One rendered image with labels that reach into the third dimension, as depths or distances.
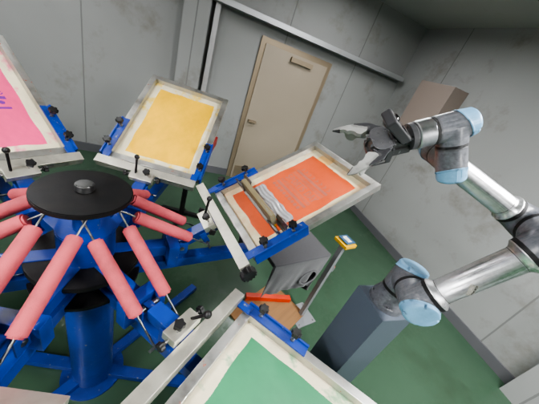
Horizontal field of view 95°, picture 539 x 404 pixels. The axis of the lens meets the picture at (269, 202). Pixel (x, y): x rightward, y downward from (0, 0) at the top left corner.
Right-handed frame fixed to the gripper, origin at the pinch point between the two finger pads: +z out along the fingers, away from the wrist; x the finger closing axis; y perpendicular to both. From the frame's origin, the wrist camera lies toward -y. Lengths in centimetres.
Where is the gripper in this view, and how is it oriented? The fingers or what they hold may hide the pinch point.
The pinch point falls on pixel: (338, 150)
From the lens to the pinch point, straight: 71.3
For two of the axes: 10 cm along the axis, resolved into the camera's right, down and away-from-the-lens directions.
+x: -1.5, -8.9, 4.2
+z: -9.6, 2.3, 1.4
